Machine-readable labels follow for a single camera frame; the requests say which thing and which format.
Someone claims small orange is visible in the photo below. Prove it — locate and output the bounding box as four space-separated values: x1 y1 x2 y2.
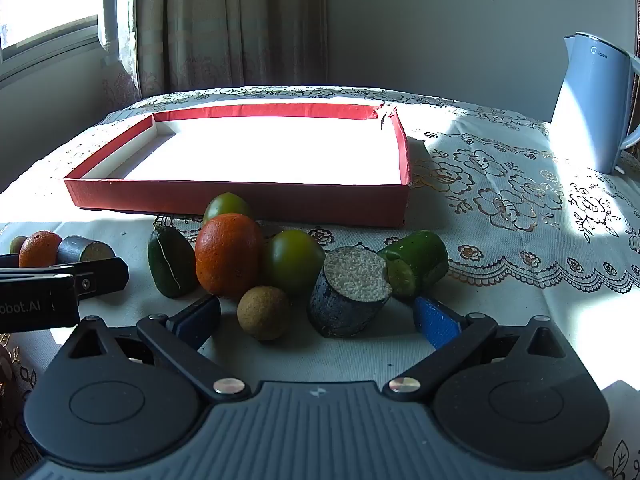
18 230 63 268

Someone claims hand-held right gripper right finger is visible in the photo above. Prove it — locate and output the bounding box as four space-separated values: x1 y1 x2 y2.
384 296 571 403

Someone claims large orange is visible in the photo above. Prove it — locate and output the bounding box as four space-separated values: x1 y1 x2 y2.
195 213 264 298

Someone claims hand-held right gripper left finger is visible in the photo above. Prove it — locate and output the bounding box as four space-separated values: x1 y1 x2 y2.
65 294 252 404

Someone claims patterned beige curtain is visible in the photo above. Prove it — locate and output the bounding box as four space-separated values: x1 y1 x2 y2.
102 0 328 106

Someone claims small brown round fruit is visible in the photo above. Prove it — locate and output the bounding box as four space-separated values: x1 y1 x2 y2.
237 285 292 342

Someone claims dark green avocado piece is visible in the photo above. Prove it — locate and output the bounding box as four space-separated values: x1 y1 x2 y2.
147 225 198 299

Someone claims green round fruit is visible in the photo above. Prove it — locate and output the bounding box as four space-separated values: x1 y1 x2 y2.
260 230 327 295
202 192 253 226

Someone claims light blue electric kettle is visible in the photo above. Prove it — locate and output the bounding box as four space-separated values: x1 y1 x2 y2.
550 32 640 175

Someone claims red shallow cardboard box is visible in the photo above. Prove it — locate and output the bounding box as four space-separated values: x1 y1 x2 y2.
64 102 412 228

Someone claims small dark cut cylinder piece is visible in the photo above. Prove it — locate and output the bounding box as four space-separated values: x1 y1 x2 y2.
56 235 116 264

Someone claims green pepper piece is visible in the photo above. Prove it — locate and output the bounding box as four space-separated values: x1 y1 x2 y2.
377 230 450 298

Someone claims large dark cut cylinder piece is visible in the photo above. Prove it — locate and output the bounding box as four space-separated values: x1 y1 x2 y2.
308 246 393 338

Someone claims window with grey frame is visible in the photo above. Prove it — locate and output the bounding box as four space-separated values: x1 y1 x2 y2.
0 0 107 83

